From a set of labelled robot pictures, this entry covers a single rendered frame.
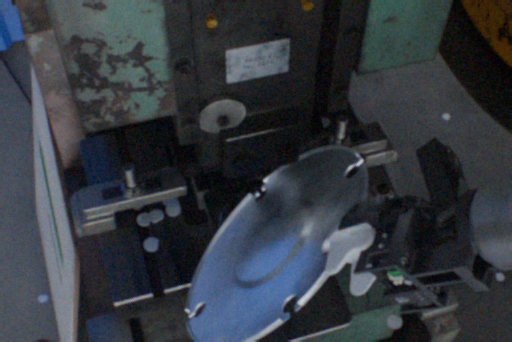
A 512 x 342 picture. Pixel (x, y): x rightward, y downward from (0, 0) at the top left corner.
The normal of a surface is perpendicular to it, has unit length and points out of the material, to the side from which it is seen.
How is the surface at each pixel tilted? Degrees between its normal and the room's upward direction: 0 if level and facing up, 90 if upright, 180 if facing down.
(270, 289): 50
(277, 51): 90
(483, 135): 0
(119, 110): 90
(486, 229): 63
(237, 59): 90
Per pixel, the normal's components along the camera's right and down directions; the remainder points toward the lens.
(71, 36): 0.32, 0.79
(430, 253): -0.67, -0.60
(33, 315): 0.07, -0.56
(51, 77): 0.33, 0.60
